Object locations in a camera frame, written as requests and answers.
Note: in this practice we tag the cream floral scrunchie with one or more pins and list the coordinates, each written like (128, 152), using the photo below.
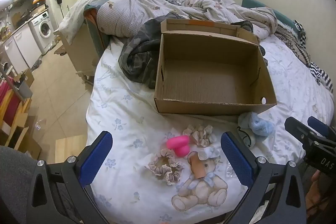
(199, 136)

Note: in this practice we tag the clear plastic wrapper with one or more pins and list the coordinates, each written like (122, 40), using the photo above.
(231, 172)

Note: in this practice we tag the brown cardboard box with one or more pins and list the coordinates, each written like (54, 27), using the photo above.
(210, 77)

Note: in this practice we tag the beige wooden nightstand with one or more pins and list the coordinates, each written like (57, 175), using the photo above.
(78, 56)

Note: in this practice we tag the light wooden stool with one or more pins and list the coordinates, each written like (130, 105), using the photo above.
(71, 146)

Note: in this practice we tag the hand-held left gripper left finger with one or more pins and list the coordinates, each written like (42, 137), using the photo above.
(95, 158)

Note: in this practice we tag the teal cushion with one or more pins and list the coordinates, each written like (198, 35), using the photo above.
(281, 18)

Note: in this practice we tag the white floral bed sheet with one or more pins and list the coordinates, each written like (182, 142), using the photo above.
(126, 113)

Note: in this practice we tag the grey bin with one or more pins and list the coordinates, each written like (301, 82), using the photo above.
(25, 90)

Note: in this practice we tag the camouflage jacket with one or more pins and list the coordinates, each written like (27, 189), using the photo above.
(136, 61)

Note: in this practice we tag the person's grey trousers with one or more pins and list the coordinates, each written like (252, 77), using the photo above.
(15, 182)

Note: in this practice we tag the pink rubber duck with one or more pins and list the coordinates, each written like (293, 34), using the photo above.
(178, 145)

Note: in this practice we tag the black white checkered cloth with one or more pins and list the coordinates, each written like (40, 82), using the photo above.
(299, 28)

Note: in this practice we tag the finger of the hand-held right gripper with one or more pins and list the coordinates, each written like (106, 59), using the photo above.
(319, 125)
(298, 129)

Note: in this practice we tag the small white cloth item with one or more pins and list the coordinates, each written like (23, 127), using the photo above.
(248, 138)

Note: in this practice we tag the beige checked duvet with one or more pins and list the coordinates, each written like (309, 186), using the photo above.
(126, 14)

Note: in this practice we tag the white kitchen cabinet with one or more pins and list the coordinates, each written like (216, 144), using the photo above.
(23, 45)

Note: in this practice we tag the beige lace-trimmed scrunchie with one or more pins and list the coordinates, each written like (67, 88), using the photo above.
(173, 174)

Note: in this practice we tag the blue fluffy scrunchie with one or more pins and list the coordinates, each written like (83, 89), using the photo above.
(260, 127)

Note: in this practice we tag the dark grey sock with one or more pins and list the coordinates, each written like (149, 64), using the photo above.
(246, 26)

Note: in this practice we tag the black white striped garment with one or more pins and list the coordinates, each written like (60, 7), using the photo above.
(321, 75)

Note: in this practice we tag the person's right hand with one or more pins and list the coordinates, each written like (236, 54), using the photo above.
(319, 192)

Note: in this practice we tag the red board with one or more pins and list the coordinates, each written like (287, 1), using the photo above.
(9, 106)

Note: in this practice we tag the patterned knitted blanket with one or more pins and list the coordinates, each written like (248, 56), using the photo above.
(294, 43)

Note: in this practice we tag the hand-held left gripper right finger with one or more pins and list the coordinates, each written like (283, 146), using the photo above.
(236, 158)

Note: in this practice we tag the flat cardboard box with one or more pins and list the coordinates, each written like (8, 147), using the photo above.
(23, 140)

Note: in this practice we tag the white washing machine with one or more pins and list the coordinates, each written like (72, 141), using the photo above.
(44, 28)

